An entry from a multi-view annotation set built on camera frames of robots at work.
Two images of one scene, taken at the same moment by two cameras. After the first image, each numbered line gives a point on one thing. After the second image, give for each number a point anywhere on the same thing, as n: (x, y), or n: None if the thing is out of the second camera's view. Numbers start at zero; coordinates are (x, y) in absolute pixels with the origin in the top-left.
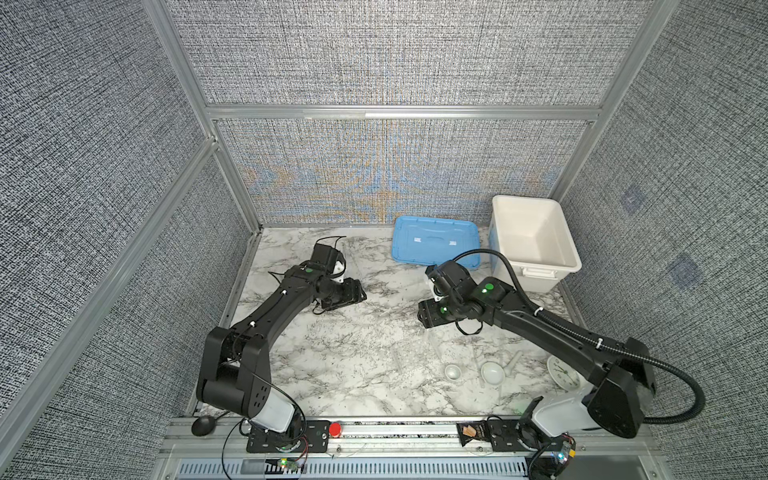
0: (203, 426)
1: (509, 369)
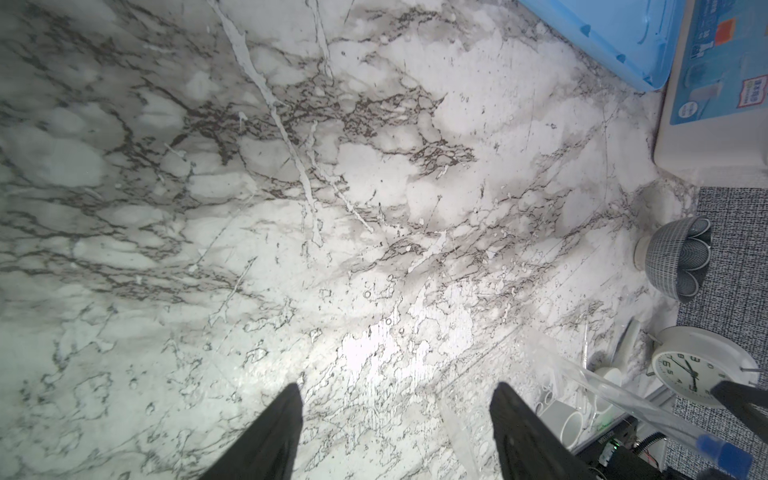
0: None
1: (625, 344)
